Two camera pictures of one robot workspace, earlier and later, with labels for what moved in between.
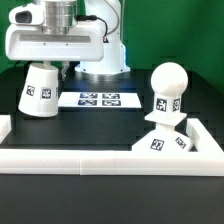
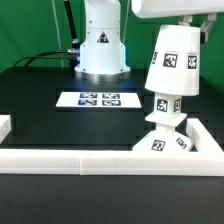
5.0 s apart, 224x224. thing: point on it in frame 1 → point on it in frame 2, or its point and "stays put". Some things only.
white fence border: x=206 y=157 stays put
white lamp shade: x=40 y=92 → x=174 y=67
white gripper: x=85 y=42 → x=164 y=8
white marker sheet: x=99 y=100 stays put
